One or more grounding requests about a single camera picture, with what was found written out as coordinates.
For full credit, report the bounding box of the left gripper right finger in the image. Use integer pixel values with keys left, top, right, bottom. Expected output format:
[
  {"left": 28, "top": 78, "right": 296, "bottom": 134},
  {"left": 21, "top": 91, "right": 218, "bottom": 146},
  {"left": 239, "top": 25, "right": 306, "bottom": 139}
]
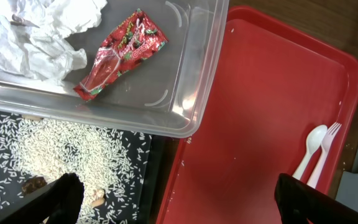
[{"left": 274, "top": 173, "right": 358, "bottom": 224}]

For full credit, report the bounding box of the white plastic fork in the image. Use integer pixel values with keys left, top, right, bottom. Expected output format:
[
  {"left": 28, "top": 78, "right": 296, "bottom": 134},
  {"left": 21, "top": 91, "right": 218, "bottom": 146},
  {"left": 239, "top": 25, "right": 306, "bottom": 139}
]
[{"left": 307, "top": 122, "right": 342, "bottom": 189}]

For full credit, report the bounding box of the red snack wrapper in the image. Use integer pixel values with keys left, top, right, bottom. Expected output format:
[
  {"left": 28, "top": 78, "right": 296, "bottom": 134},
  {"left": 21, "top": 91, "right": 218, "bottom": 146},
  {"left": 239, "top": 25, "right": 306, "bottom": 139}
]
[{"left": 73, "top": 9, "right": 168, "bottom": 101}]

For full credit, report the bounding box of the white plastic spoon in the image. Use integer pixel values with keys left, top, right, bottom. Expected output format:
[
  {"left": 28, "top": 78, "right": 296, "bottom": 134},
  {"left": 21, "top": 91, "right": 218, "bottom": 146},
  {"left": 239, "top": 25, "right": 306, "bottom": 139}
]
[{"left": 292, "top": 124, "right": 328, "bottom": 180}]

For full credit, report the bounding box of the food scraps and rice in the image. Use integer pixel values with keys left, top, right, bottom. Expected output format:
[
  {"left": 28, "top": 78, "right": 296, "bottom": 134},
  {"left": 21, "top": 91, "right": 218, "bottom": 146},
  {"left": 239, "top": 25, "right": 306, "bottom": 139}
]
[{"left": 0, "top": 113, "right": 152, "bottom": 224}]

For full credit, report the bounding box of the red serving tray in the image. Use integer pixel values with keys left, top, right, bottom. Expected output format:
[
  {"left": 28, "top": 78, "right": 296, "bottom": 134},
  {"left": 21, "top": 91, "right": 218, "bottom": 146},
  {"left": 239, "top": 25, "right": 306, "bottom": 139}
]
[{"left": 157, "top": 6, "right": 358, "bottom": 223}]

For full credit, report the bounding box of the black plastic tray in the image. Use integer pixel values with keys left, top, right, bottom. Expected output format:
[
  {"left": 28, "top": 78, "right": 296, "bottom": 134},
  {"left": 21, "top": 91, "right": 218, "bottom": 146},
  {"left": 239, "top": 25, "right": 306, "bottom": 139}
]
[{"left": 0, "top": 107, "right": 180, "bottom": 224}]

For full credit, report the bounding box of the white napkin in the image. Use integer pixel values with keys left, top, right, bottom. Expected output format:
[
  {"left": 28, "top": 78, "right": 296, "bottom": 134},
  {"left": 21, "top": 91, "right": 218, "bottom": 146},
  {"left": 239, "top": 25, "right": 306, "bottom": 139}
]
[{"left": 0, "top": 0, "right": 108, "bottom": 85}]

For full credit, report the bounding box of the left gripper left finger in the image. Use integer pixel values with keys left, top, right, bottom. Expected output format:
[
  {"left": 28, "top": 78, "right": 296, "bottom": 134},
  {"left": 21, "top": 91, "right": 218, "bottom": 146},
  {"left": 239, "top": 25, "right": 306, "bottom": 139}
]
[{"left": 0, "top": 173, "right": 85, "bottom": 224}]

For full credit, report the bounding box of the clear plastic bin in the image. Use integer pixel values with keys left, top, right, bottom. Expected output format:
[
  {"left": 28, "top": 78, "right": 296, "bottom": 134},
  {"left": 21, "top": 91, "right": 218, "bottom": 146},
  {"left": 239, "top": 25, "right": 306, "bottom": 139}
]
[{"left": 0, "top": 0, "right": 229, "bottom": 138}]

